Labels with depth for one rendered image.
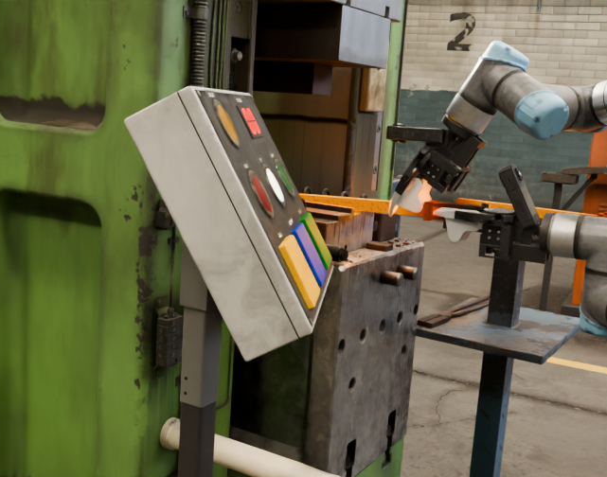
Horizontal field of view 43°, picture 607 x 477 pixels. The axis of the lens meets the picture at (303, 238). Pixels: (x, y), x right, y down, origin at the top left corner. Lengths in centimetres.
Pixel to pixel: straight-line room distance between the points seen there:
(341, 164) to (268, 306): 101
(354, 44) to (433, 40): 795
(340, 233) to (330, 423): 35
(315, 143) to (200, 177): 104
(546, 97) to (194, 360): 69
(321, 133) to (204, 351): 92
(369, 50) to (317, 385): 63
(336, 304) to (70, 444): 57
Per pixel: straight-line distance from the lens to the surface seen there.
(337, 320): 138
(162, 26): 123
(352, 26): 143
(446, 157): 142
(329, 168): 180
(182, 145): 79
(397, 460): 182
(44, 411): 158
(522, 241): 139
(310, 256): 92
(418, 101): 938
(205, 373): 100
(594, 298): 134
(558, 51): 907
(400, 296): 162
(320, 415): 145
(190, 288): 98
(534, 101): 130
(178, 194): 80
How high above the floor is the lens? 119
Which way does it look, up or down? 10 degrees down
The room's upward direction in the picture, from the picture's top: 4 degrees clockwise
